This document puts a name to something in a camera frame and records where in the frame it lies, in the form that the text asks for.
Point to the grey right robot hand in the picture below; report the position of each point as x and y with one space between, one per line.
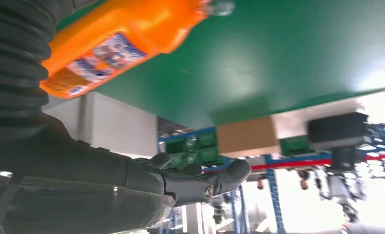
66 168

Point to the white panel desk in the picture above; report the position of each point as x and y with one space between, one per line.
121 129

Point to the green plastic crate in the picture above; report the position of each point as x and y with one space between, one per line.
295 146
208 151

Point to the brown cardboard box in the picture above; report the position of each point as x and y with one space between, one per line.
247 137

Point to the blue steel rack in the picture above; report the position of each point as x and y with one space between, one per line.
271 193

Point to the white table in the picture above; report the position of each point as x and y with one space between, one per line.
292 122

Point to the black carrying case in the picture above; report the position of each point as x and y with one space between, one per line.
337 129

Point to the red steel post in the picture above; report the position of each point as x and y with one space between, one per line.
292 164

